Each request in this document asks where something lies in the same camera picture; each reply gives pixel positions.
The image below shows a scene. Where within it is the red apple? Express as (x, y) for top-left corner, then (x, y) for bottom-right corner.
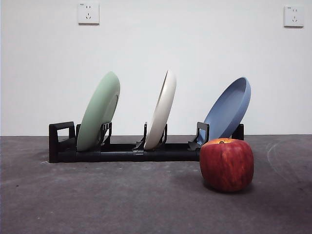
(199, 137), (254, 193)

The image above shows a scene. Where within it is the black plate rack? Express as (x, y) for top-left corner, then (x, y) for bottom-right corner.
(48, 121), (245, 163)

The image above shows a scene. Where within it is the white plate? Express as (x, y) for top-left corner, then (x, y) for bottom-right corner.
(143, 70), (177, 150)

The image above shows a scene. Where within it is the blue plate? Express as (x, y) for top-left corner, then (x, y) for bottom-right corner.
(199, 77), (252, 146)

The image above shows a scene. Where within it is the green plate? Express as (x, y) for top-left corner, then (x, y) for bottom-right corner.
(77, 71), (121, 152)

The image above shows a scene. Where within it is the white wall socket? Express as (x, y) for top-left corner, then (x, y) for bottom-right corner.
(283, 5), (305, 28)
(78, 2), (100, 25)

